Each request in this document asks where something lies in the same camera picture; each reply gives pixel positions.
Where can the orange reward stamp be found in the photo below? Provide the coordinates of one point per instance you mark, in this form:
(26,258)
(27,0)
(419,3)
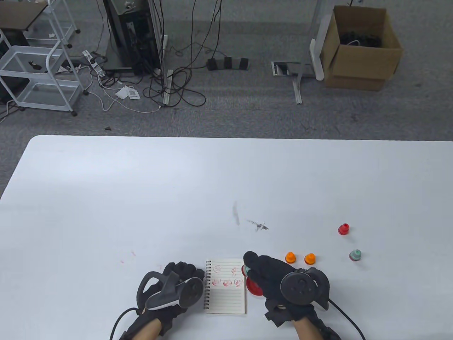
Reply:
(290,257)
(309,258)

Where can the black computer cabinet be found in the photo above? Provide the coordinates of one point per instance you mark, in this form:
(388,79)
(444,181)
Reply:
(131,35)

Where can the aluminium floor rail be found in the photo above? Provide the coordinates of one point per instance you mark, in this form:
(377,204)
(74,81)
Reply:
(167,88)

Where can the white plastic bar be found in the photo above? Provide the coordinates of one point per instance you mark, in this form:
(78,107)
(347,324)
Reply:
(316,58)

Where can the person's right forearm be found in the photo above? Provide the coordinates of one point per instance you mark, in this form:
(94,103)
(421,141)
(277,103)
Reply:
(306,329)

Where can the green reward stamp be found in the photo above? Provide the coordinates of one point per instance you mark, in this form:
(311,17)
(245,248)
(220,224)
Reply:
(245,271)
(355,255)

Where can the white paper tag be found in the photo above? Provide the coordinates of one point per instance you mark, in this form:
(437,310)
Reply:
(127,93)

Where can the grey metal table leg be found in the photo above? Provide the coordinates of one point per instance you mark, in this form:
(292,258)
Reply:
(298,90)

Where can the person's left forearm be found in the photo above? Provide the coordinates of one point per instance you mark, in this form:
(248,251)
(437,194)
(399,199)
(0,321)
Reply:
(148,331)

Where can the white power strip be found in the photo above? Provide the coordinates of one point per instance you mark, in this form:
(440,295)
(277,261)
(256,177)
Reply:
(93,63)

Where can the person's left hand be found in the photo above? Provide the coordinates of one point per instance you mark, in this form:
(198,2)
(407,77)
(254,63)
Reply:
(184,268)

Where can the person's right hand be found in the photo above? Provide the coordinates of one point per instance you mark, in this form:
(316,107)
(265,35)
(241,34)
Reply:
(269,276)

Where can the red round ink pad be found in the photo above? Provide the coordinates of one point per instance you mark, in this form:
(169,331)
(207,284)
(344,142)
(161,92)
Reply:
(254,287)

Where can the brown cardboard box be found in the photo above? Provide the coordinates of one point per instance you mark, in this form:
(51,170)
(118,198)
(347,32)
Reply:
(357,63)

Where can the black foot pedal switch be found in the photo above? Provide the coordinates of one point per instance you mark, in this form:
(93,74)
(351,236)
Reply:
(228,63)

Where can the black grey handheld controller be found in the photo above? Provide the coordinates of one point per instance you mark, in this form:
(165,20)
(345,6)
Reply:
(191,292)
(299,288)

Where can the spiral lined notebook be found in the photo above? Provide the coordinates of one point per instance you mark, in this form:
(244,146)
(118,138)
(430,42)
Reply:
(226,297)

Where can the brown wooden side table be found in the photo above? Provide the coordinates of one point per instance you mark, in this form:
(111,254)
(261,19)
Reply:
(21,14)

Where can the metal floor outlet box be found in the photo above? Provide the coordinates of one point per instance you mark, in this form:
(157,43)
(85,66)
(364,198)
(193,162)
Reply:
(283,68)

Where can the red reward stamp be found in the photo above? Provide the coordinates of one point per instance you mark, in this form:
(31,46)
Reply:
(343,229)

